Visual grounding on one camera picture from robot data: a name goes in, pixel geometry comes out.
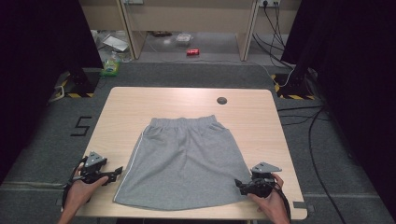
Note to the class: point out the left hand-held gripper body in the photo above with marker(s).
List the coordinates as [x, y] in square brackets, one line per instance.
[93, 165]

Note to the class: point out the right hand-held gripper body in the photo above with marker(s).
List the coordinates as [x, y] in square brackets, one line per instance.
[263, 183]

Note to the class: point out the grey shorts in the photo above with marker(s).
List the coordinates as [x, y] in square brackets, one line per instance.
[183, 168]

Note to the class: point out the person's right hand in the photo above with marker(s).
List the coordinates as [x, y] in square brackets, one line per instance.
[275, 202]

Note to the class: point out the person's left hand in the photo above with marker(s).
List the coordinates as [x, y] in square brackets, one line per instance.
[77, 194]

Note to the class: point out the black tape floor mark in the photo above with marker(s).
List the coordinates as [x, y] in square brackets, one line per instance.
[81, 126]

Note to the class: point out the grey tape strip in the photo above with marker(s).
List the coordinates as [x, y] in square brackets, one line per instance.
[303, 206]
[59, 202]

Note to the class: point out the round grey table grommet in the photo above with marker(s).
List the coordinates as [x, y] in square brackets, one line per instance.
[221, 100]

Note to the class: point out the black stand with striped base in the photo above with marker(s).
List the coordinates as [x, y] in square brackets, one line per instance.
[295, 84]
[81, 79]

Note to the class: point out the green plastic packet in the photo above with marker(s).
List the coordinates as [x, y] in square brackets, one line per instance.
[110, 67]

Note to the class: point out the black curtain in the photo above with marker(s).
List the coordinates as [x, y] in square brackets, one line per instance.
[37, 62]
[358, 77]

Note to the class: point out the white flat sheet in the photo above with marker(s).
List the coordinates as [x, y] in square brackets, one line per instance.
[115, 43]

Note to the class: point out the red drink can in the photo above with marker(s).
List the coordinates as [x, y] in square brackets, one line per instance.
[192, 52]

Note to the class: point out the dark small item under desk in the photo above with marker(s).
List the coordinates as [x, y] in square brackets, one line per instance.
[162, 34]

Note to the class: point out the clear plastic bag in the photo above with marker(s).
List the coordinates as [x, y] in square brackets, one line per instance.
[183, 39]

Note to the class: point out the white wall socket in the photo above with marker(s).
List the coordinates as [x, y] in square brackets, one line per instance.
[269, 2]

